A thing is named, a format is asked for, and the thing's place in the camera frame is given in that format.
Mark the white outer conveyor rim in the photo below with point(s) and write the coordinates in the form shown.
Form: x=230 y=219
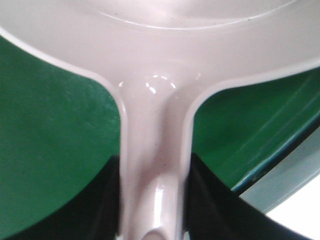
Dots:
x=296 y=170

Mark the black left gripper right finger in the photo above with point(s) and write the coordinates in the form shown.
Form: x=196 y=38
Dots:
x=215 y=212

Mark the pink plastic dustpan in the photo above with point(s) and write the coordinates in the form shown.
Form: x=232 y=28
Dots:
x=160 y=60

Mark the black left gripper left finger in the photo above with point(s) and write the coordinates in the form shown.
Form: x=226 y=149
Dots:
x=52 y=206

